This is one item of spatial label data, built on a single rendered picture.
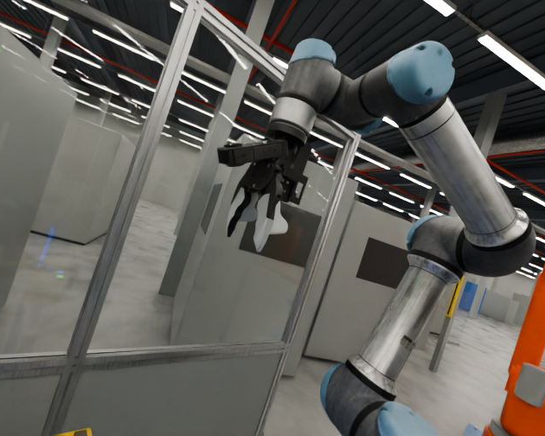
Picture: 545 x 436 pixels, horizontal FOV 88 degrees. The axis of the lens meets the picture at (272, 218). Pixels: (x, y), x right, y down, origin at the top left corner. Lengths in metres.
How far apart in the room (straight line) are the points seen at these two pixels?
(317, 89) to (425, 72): 0.16
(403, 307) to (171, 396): 0.86
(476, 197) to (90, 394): 1.07
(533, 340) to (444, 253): 3.25
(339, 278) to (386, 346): 3.08
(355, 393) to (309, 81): 0.60
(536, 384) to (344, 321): 1.82
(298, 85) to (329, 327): 3.59
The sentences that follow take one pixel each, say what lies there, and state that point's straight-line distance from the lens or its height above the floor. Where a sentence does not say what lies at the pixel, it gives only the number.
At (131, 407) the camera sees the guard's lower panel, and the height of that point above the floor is 0.81.
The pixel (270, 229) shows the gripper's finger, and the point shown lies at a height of 1.51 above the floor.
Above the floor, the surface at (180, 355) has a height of 0.98.
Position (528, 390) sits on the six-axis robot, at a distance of 3.64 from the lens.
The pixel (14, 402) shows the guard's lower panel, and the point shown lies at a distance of 1.06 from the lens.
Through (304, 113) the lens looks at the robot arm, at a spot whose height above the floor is 1.71.
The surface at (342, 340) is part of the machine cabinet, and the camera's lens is 4.10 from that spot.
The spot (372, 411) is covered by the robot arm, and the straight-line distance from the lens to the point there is 0.67.
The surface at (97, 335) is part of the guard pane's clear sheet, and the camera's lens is 1.00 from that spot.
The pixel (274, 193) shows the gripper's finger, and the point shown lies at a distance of 0.43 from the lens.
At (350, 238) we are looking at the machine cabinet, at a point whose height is 1.63.
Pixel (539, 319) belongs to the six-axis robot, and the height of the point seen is 1.44.
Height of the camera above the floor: 1.53
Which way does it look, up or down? 1 degrees up
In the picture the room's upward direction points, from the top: 19 degrees clockwise
